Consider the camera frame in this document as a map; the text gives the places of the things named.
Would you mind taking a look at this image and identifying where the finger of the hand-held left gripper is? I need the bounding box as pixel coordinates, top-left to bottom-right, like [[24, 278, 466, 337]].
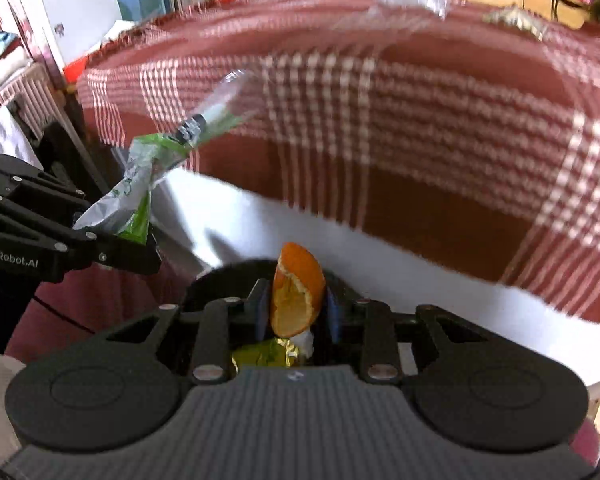
[[0, 152, 91, 213], [0, 207, 162, 277]]

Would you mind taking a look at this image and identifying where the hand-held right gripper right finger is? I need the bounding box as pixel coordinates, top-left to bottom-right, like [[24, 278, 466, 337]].
[[324, 279, 492, 385]]

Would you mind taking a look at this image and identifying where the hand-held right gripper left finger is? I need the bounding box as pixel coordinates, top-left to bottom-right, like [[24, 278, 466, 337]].
[[105, 280, 273, 385]]

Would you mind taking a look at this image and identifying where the orange peel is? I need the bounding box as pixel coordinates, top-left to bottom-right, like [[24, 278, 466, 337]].
[[270, 242, 327, 338]]

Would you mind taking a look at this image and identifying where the white green plastic wrapper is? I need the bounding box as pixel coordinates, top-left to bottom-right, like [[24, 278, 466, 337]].
[[75, 70, 261, 246]]

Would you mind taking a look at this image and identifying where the gold foil wrapper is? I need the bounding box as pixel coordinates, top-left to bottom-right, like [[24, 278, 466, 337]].
[[231, 337, 303, 371]]

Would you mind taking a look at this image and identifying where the red plaid blanket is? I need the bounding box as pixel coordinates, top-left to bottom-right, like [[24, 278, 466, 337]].
[[5, 0, 600, 361]]

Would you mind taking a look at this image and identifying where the yellow green foil wrapper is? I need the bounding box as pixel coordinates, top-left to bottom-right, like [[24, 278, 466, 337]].
[[485, 5, 546, 41]]

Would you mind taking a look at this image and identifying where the black cable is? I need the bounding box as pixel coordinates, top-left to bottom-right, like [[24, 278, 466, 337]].
[[30, 294, 97, 335], [551, 0, 588, 22]]

